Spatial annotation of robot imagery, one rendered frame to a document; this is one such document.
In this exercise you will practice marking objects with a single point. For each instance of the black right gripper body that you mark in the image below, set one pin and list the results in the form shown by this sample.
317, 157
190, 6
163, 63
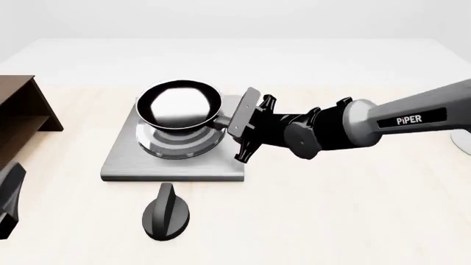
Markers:
257, 138

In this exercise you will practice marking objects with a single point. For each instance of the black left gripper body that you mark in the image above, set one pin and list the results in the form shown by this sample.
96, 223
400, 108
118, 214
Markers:
6, 226

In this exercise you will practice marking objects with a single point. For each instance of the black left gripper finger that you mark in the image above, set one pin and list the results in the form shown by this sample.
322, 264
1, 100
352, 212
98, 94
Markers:
11, 182

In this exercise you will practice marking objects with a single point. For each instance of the black frying pan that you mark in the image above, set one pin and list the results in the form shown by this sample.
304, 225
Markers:
176, 110

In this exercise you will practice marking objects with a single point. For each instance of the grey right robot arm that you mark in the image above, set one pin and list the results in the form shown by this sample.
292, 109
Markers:
368, 124

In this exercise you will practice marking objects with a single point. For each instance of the flat stove plate with rings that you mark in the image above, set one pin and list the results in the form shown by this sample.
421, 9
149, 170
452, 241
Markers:
121, 165

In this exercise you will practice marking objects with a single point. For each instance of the round black stove knob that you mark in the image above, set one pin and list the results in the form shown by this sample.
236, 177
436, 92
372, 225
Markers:
165, 215

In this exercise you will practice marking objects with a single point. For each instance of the brown wooden shelf unit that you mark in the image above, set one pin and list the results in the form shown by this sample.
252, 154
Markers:
22, 110

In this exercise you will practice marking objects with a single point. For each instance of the white round object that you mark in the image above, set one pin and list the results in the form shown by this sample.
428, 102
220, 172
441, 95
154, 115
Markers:
463, 142

